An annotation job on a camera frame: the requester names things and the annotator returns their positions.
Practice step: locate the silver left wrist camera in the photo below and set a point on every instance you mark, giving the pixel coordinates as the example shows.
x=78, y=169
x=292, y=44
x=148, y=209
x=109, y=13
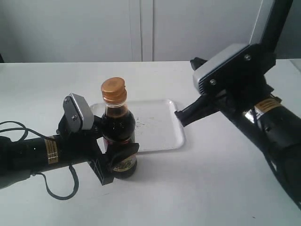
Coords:
x=78, y=113

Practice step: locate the white rectangular plastic tray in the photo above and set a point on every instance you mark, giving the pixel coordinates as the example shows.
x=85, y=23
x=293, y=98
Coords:
x=156, y=126

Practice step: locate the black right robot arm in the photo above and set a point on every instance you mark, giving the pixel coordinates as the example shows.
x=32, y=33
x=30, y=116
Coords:
x=276, y=131

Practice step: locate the dark vertical post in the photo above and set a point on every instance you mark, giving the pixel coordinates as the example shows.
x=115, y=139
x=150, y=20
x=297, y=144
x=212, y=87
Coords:
x=275, y=23

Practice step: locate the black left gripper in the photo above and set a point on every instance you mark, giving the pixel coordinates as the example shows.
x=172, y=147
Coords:
x=82, y=146

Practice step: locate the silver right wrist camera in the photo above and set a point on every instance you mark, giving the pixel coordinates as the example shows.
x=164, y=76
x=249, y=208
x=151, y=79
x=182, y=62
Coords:
x=213, y=66

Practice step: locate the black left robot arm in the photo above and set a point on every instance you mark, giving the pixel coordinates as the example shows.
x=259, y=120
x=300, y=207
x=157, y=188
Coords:
x=27, y=157

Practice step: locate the dark soy sauce bottle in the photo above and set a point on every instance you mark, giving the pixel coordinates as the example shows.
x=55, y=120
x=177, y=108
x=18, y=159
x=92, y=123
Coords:
x=118, y=123

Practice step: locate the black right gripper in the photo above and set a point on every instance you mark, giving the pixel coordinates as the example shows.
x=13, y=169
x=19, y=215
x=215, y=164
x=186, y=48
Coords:
x=242, y=84

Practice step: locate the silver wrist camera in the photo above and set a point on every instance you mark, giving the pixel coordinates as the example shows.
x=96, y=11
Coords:
x=213, y=66
x=78, y=113

